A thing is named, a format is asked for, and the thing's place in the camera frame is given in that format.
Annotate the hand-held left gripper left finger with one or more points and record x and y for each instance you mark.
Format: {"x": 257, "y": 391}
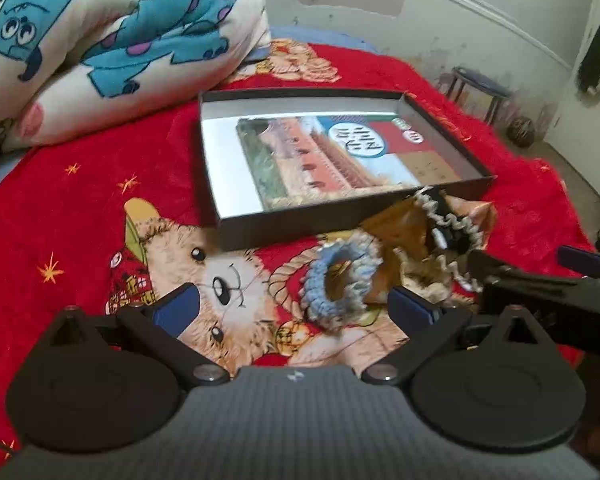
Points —
{"x": 176, "y": 308}

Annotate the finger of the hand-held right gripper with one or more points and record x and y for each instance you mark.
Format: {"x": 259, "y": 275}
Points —
{"x": 585, "y": 259}
{"x": 495, "y": 267}

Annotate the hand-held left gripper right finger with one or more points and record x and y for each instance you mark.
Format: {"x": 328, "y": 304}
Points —
{"x": 411, "y": 306}

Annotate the beige crochet scrunchie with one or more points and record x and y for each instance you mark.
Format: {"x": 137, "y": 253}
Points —
{"x": 427, "y": 285}

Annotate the brown snack packet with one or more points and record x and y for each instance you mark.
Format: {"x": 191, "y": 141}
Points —
{"x": 482, "y": 220}
{"x": 395, "y": 240}

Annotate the black scrunchie with white trim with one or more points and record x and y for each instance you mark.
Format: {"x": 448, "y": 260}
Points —
{"x": 445, "y": 220}

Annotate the blue crochet scrunchie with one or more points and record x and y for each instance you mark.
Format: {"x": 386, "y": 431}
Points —
{"x": 315, "y": 280}

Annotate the black cardboard box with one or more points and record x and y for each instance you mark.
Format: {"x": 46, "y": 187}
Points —
{"x": 280, "y": 227}

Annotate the red bear print blanket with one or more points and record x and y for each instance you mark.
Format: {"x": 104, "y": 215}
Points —
{"x": 105, "y": 210}

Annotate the dark patterned ball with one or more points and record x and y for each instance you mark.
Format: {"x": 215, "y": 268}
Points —
{"x": 521, "y": 131}

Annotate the white door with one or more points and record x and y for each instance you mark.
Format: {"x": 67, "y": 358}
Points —
{"x": 592, "y": 110}

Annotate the picture cover book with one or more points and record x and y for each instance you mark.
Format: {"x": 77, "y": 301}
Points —
{"x": 330, "y": 165}

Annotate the blue topped metal stool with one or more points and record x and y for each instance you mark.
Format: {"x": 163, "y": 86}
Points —
{"x": 480, "y": 85}

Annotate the monster print quilt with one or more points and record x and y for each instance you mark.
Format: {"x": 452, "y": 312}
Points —
{"x": 105, "y": 50}

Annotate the blue bedsheet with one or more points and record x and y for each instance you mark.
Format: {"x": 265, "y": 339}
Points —
{"x": 320, "y": 37}

